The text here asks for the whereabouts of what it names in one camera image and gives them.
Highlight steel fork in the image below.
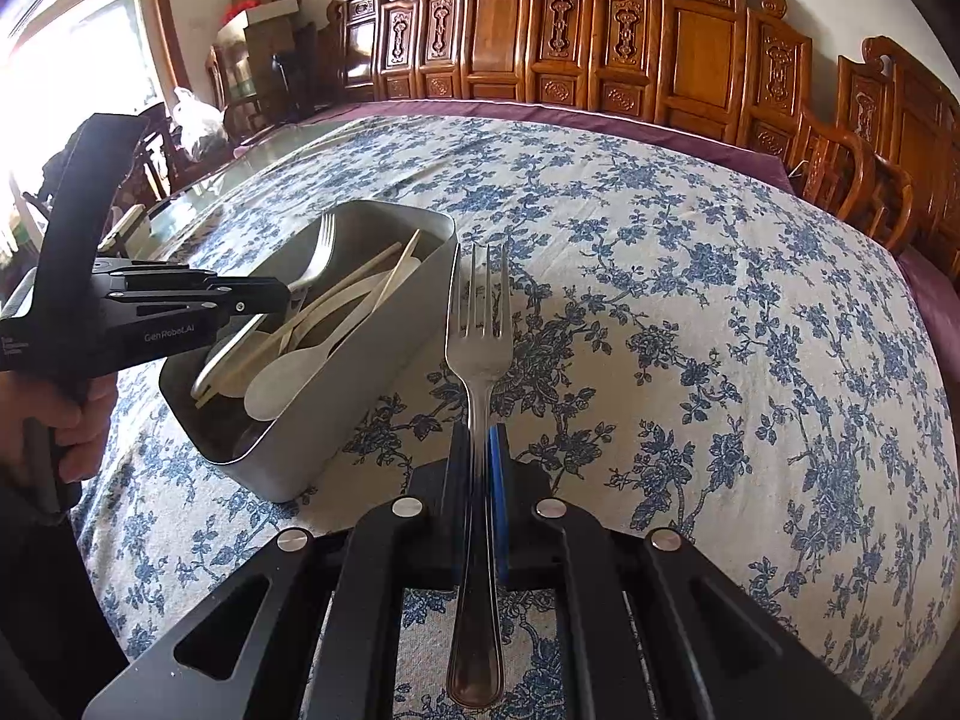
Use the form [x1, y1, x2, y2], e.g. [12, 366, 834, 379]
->
[444, 245, 512, 712]

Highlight grey metal rectangular tray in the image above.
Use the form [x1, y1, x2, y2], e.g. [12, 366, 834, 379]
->
[160, 200, 457, 502]

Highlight stacked cardboard boxes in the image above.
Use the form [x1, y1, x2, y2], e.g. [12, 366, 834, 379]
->
[215, 0, 301, 121]

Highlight steel spoon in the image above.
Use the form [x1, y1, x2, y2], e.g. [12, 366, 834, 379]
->
[286, 211, 337, 319]

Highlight purple armchair cushion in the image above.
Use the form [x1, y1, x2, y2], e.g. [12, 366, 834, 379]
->
[898, 247, 960, 376]

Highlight blue floral tablecloth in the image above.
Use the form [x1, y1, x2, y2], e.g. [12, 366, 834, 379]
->
[73, 115, 958, 718]

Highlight carved wooden bench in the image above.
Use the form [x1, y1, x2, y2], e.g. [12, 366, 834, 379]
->
[317, 0, 812, 160]

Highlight white plastic bag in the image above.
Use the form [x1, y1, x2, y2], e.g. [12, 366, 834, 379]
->
[172, 86, 228, 163]

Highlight person's left hand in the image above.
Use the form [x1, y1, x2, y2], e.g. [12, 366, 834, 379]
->
[2, 372, 117, 488]

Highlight wooden chopstick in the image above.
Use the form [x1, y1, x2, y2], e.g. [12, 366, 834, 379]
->
[373, 229, 421, 310]
[190, 242, 400, 410]

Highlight carved wooden armchair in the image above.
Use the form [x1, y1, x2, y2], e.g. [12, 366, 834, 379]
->
[788, 36, 958, 283]

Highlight purple bench cushion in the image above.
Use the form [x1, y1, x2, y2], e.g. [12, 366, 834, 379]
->
[299, 97, 797, 196]

